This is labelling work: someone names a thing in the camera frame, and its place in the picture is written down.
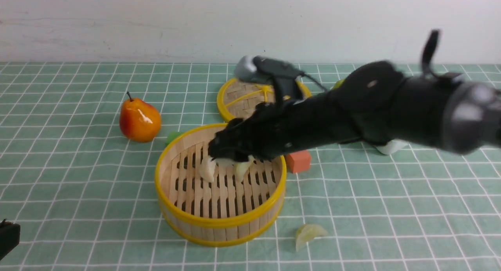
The woven bamboo steamer lid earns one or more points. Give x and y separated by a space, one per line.
239 99

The green white lunch box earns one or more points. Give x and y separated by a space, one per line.
391 147

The green checkered tablecloth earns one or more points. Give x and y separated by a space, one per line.
85 199

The pale green dumpling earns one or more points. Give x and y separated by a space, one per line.
241 168
308 232

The bamboo steamer tray yellow rim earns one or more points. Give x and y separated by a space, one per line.
225 212

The orange foam cube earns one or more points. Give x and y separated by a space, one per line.
298 161

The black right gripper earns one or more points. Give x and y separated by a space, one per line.
264 136

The orange red toy pear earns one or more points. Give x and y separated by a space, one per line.
139 121

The wrist camera grey black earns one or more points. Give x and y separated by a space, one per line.
281 75

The white dumpling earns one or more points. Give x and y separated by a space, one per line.
207 169

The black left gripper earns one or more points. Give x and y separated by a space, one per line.
9 237

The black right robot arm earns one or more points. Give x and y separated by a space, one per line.
375 104

